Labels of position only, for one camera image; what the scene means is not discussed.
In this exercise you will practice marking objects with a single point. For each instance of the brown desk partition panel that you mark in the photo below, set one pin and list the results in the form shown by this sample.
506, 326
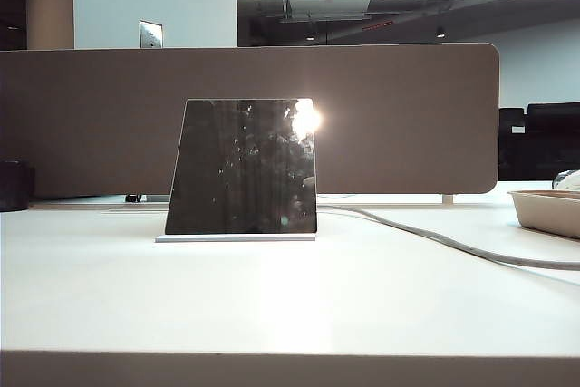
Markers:
113, 110

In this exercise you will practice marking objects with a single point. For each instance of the crumpled white wrapper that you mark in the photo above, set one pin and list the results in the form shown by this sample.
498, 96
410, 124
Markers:
568, 180

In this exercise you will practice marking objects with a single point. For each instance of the square mirror with white base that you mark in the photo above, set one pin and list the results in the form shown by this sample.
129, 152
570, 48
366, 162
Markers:
235, 178

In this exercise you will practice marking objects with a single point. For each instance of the wide black office chair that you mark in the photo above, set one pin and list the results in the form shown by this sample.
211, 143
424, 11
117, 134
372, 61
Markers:
555, 142

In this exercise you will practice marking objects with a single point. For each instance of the metal wall plate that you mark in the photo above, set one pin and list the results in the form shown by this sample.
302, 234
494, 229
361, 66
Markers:
151, 34

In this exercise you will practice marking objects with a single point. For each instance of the black mesh pen holder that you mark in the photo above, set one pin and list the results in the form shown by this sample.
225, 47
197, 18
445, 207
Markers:
13, 185

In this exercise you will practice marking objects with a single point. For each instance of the white partition foot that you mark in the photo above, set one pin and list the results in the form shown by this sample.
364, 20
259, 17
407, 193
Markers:
447, 199

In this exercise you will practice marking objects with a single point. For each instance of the beige paper tray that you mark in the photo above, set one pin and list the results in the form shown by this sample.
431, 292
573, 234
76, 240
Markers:
544, 215

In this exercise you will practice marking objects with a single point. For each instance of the small black clip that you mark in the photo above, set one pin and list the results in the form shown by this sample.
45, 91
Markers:
132, 198

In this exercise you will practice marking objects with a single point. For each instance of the narrow black office chair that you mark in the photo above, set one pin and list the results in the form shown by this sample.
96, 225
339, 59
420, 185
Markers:
512, 147

